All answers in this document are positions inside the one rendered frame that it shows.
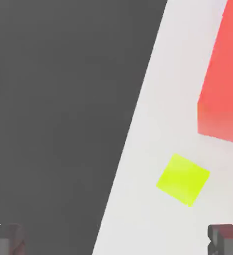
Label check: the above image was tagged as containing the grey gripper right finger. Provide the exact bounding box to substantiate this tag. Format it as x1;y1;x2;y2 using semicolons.
207;224;233;255

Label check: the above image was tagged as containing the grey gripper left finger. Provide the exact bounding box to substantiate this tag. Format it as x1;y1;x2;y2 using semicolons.
0;223;26;255

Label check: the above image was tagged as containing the small yellow cube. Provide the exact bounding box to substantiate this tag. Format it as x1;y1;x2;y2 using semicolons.
155;152;211;208

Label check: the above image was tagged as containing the large red box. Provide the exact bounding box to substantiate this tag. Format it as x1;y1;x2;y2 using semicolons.
197;0;233;146

